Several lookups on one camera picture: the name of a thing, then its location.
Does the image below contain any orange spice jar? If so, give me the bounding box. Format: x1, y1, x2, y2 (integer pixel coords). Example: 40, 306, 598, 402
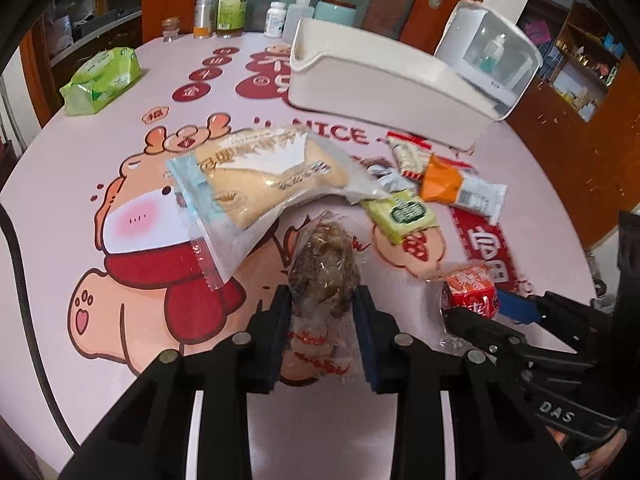
194, 0, 216, 40

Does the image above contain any orange and white snack packet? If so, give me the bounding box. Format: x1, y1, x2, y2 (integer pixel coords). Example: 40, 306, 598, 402
419, 155, 508, 226

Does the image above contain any white plastic bin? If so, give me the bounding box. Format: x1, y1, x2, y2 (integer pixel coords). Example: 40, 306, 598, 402
287, 17, 501, 153

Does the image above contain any cream bread clear packet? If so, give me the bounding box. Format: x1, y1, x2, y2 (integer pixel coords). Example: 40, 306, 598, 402
165, 127, 391, 291

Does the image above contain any white squeeze bottle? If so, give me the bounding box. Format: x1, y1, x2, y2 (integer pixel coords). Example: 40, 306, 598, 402
282, 0, 315, 43

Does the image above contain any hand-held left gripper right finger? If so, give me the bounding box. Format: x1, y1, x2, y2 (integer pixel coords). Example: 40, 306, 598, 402
352, 285, 576, 480

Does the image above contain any green tissue pack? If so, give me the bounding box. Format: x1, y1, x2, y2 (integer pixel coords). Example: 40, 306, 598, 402
60, 47, 143, 116

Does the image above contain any wooden wall cabinet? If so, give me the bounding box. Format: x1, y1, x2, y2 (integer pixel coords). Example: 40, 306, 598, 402
505, 0, 640, 251

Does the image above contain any person's right hand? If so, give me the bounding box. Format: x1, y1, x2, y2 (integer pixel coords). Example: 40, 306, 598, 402
575, 432, 636, 476

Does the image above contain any teal canister with brown lid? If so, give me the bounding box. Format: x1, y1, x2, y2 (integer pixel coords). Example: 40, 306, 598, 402
314, 0, 357, 26

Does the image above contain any brown nut cake packet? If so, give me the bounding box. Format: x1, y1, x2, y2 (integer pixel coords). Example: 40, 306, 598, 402
280, 210, 363, 386

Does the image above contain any red candy packet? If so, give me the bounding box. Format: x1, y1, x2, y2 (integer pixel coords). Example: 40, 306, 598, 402
425, 262, 501, 351

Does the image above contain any row of small shelf ornaments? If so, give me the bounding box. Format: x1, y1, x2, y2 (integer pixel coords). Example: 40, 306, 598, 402
555, 40, 621, 86

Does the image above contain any red and white striped packet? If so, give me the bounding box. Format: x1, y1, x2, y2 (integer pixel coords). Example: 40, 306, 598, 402
387, 132, 436, 181

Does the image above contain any pink door poster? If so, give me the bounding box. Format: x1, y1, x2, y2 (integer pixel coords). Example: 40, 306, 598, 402
525, 20, 551, 45

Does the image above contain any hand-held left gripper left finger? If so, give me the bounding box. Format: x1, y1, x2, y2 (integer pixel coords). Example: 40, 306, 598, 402
60, 285, 294, 480

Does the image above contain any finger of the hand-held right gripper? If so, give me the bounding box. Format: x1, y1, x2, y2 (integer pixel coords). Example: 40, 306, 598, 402
442, 307, 596, 386
495, 290, 613, 356

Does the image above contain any small green snack packet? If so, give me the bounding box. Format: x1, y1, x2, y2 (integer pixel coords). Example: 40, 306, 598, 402
360, 190, 441, 246

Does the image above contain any black and white snack packet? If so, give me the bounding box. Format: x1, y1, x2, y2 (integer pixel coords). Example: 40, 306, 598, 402
365, 160, 416, 196

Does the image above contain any white and teal bottle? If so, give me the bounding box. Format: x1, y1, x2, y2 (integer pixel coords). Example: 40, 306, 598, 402
480, 34, 507, 72

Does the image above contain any black cable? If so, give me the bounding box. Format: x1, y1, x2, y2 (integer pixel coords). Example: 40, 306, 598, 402
0, 205, 81, 446

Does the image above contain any glass bottle with green label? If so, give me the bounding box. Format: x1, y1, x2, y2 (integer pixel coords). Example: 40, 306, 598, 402
216, 0, 249, 38

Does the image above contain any white box with clear door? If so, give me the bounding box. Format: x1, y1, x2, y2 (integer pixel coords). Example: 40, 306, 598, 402
434, 0, 543, 121

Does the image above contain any white pill bottle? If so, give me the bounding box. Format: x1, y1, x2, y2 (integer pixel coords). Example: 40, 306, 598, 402
264, 1, 287, 38

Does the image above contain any dark wooden kitchen cabinet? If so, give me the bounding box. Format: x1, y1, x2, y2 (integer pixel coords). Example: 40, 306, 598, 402
45, 5, 146, 61

